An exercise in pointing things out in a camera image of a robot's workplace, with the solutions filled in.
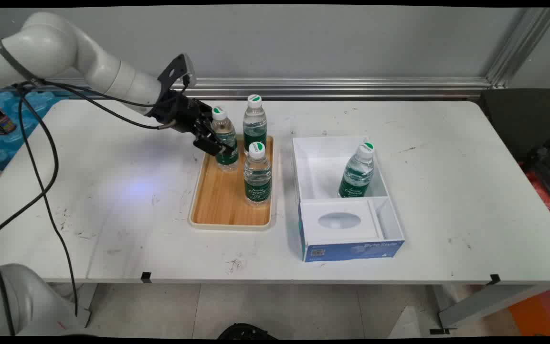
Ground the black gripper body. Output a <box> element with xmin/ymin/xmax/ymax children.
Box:
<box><xmin>152</xmin><ymin>90</ymin><xmax>213</xmax><ymax>140</ymax></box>

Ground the water bottle green label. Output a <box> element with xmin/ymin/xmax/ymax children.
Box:
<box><xmin>338</xmin><ymin>142</ymin><xmax>376</xmax><ymax>199</ymax></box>
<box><xmin>243</xmin><ymin>94</ymin><xmax>268</xmax><ymax>152</ymax></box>
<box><xmin>210</xmin><ymin>106</ymin><xmax>239</xmax><ymax>172</ymax></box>
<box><xmin>243</xmin><ymin>141</ymin><xmax>272</xmax><ymax>207</ymax></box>

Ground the wooden tray white rim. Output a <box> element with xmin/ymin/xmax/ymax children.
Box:
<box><xmin>188</xmin><ymin>135</ymin><xmax>275</xmax><ymax>231</ymax></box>

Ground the white box blue side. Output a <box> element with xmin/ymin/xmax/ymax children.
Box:
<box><xmin>292</xmin><ymin>135</ymin><xmax>405</xmax><ymax>263</ymax></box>

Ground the blue shrink-wrapped bottle pack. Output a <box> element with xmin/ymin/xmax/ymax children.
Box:
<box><xmin>0</xmin><ymin>90</ymin><xmax>71</xmax><ymax>171</ymax></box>

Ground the black round floor object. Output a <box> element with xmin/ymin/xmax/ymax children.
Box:
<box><xmin>217</xmin><ymin>323</ymin><xmax>279</xmax><ymax>340</ymax></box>

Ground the dark grey chair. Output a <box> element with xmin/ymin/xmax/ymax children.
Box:
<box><xmin>479</xmin><ymin>88</ymin><xmax>550</xmax><ymax>164</ymax></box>

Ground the grey table leg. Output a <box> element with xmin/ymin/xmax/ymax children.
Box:
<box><xmin>429</xmin><ymin>284</ymin><xmax>550</xmax><ymax>335</ymax></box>

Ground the red bag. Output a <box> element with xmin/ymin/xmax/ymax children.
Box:
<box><xmin>521</xmin><ymin>162</ymin><xmax>550</xmax><ymax>223</ymax></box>

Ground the orange box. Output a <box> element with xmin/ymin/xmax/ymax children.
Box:
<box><xmin>508</xmin><ymin>285</ymin><xmax>550</xmax><ymax>337</ymax></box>

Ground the horizontal aluminium frame rail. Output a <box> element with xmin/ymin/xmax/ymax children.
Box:
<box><xmin>39</xmin><ymin>76</ymin><xmax>494</xmax><ymax>100</ymax></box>

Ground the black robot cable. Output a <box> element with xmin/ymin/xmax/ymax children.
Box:
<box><xmin>16</xmin><ymin>75</ymin><xmax>195</xmax><ymax>319</ymax></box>
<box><xmin>0</xmin><ymin>81</ymin><xmax>178</xmax><ymax>255</ymax></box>

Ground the grey cable strap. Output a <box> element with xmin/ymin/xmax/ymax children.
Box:
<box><xmin>0</xmin><ymin>37</ymin><xmax>42</xmax><ymax>87</ymax></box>

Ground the slanted aluminium frame post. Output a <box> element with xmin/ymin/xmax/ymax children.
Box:
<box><xmin>485</xmin><ymin>7</ymin><xmax>550</xmax><ymax>89</ymax></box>

